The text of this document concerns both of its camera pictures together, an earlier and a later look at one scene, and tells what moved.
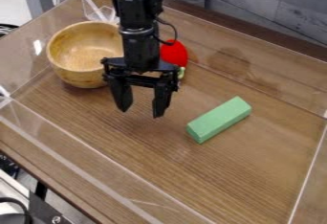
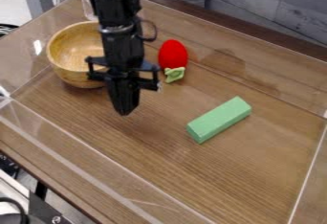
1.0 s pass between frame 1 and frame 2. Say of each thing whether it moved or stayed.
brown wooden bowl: stayed
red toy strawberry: stayed
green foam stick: stayed
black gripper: moved
